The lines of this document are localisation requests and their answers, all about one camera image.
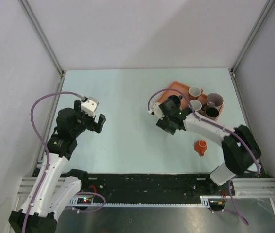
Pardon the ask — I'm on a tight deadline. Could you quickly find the purple mug black handle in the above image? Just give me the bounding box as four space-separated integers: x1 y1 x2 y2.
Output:
206 93 224 110

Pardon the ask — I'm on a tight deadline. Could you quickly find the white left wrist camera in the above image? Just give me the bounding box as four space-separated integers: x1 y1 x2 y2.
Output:
81 97 99 118

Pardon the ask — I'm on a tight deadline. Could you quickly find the orange mug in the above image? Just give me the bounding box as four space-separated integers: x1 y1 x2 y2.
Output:
194 140 207 156

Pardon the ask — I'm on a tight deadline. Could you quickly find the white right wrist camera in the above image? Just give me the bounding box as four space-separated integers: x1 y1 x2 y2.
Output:
148 102 164 120

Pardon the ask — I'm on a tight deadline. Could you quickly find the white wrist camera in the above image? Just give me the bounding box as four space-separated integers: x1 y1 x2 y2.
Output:
148 102 164 120
81 97 99 118

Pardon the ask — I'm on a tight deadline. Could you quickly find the grey mug heart print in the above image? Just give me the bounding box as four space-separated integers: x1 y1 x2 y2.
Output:
190 100 202 112

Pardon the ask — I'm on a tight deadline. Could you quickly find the salmon plastic tray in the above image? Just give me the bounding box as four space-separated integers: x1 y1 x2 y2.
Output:
155 81 226 122

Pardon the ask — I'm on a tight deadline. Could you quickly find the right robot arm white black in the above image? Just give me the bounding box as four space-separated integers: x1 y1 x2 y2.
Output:
149 95 261 195

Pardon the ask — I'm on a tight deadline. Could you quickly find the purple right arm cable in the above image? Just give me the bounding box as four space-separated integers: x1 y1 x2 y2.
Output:
147 88 261 226

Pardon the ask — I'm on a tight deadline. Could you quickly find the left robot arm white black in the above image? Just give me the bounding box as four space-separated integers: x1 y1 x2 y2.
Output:
8 97 106 233

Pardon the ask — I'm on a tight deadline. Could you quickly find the white cable duct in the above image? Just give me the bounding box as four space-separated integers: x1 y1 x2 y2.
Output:
67 196 210 208

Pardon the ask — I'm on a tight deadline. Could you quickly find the brown mug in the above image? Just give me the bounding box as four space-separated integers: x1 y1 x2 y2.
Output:
201 107 219 121

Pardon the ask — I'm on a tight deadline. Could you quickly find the aluminium frame rail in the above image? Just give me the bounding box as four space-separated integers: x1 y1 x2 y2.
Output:
18 0 64 75

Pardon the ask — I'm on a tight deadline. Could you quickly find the dark blue mug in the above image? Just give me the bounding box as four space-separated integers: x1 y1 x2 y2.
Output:
168 95 183 108

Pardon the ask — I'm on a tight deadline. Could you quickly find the pink mug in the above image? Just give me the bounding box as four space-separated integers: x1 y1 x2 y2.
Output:
188 86 204 100

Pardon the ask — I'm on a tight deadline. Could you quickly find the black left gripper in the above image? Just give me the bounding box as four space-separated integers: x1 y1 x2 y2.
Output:
71 100 105 137

